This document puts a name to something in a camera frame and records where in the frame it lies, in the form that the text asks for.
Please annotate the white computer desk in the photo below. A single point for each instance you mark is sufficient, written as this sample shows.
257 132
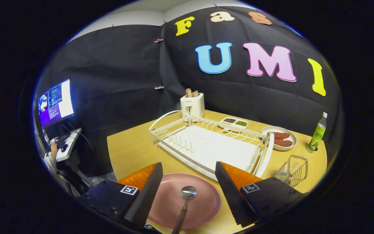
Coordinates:
71 143

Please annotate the computer monitor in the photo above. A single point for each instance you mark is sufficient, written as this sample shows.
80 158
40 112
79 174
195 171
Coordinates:
57 102

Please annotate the green label drink bottle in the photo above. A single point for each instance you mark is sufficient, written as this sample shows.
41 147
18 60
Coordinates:
317 136

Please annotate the black keyboard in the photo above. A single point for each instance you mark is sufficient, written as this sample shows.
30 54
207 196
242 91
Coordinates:
62 141

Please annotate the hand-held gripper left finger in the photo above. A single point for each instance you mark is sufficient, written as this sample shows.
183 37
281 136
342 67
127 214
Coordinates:
146 195

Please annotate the red-brown meat piece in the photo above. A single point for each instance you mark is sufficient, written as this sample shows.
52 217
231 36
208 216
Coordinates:
281 135
283 143

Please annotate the pink plate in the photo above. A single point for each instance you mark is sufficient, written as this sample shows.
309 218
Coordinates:
203 201

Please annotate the black computer mouse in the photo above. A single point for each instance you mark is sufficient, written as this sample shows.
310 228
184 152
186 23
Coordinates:
64 148

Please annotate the white toaster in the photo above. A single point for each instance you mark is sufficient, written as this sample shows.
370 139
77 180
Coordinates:
192 105

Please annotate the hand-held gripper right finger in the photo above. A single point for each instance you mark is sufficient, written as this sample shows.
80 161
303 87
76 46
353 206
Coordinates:
230 195

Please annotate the white divided condiment dish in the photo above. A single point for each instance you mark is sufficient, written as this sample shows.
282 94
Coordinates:
234 126

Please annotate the metal spoon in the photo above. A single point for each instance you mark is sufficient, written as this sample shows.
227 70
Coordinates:
188 192

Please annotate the toasted bread slice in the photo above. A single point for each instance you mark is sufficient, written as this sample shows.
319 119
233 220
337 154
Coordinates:
195 94
188 93

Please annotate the black backdrop cloth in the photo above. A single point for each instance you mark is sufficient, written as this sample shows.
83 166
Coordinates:
125 81

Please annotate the white round plate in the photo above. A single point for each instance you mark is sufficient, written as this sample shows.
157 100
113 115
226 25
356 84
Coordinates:
268 133

